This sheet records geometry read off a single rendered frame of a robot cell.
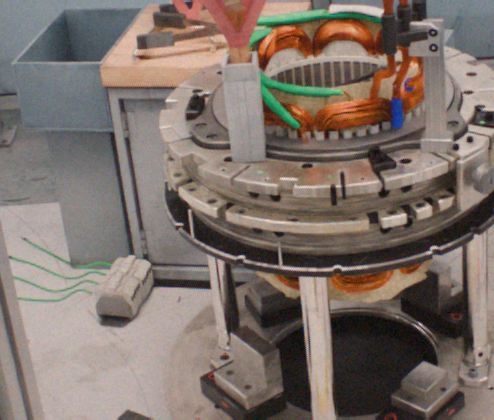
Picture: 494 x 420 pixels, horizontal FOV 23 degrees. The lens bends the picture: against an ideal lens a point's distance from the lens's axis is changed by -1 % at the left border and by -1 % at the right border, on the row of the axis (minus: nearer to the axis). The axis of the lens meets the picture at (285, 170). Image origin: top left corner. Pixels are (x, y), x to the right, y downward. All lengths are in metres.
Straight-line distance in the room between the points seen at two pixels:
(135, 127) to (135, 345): 0.24
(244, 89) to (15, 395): 0.38
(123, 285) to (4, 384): 0.70
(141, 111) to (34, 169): 2.19
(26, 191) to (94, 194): 1.97
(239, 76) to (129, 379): 0.44
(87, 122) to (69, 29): 0.18
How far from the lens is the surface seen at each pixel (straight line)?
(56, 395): 1.34
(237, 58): 1.01
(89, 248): 1.52
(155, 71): 1.33
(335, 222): 1.02
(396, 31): 0.98
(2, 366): 0.73
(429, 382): 1.20
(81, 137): 1.44
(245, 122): 1.03
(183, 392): 1.27
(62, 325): 1.44
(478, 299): 1.21
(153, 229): 1.44
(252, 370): 1.21
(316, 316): 1.09
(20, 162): 3.60
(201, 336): 1.35
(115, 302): 1.41
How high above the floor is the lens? 1.58
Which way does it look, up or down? 28 degrees down
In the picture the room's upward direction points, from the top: 5 degrees counter-clockwise
